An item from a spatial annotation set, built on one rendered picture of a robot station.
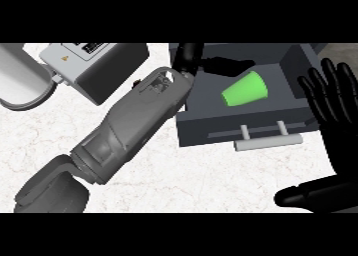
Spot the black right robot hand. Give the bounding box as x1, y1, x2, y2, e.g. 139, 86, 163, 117
274, 57, 358, 214

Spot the pale grey drawer handle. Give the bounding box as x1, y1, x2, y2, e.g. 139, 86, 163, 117
234, 120, 305, 152

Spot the dark grey drawer front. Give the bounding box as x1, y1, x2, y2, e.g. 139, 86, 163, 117
176, 113, 321, 148

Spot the dark grey drawer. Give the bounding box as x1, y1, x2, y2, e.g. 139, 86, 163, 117
169, 42, 333, 148
176, 113, 321, 148

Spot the white rounded appliance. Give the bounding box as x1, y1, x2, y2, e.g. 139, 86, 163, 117
0, 42, 59, 111

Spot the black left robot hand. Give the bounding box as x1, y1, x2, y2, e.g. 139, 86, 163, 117
172, 42, 257, 78

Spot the white box appliance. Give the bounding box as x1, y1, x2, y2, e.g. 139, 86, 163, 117
39, 42, 151, 107

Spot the green cup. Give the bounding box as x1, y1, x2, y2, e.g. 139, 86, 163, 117
220, 70, 269, 108

